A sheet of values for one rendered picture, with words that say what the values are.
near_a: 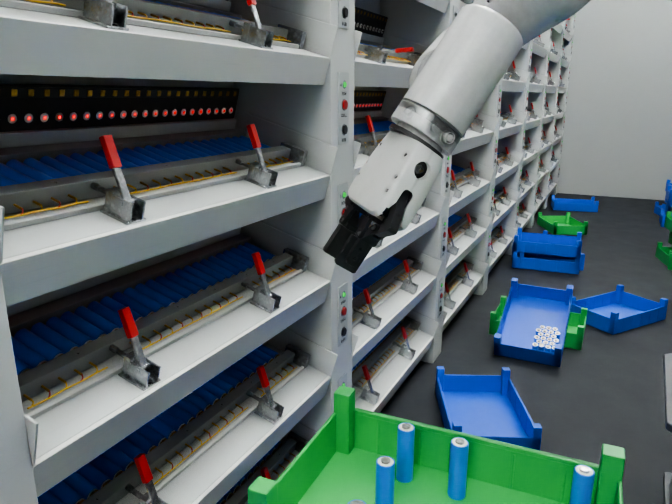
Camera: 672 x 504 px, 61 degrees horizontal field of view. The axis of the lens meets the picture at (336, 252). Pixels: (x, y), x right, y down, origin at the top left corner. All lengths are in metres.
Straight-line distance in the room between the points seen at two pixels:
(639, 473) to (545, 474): 0.86
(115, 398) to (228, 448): 0.28
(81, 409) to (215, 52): 0.43
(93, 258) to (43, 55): 0.19
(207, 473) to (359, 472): 0.28
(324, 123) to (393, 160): 0.35
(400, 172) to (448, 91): 0.10
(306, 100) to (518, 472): 0.67
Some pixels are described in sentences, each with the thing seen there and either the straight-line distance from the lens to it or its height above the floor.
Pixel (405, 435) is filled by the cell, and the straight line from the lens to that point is 0.63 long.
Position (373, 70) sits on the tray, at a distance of 1.17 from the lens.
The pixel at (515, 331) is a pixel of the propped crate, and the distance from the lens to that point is 2.00.
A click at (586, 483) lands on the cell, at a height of 0.46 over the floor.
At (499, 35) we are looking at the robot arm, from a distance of 0.69.
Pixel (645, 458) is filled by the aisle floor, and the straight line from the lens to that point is 1.57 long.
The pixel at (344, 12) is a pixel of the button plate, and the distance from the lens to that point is 1.03.
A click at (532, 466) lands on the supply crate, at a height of 0.44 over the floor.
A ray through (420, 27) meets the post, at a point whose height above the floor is 0.98.
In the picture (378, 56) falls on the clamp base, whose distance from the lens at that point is 1.22.
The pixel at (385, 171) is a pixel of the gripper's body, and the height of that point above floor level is 0.72.
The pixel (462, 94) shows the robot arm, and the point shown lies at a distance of 0.67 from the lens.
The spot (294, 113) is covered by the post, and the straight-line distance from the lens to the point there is 1.03.
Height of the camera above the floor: 0.81
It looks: 15 degrees down
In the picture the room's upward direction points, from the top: straight up
